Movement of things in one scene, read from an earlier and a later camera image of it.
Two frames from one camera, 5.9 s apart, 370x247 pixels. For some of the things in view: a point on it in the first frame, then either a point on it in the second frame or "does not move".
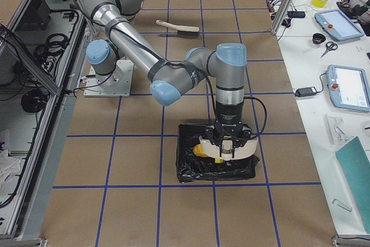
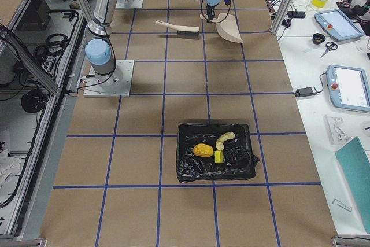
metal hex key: x=351 y=207 does not move
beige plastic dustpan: x=210 y=148 to x=227 y=26
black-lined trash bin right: x=191 y=168 does not move
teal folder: x=355 y=160 does not move
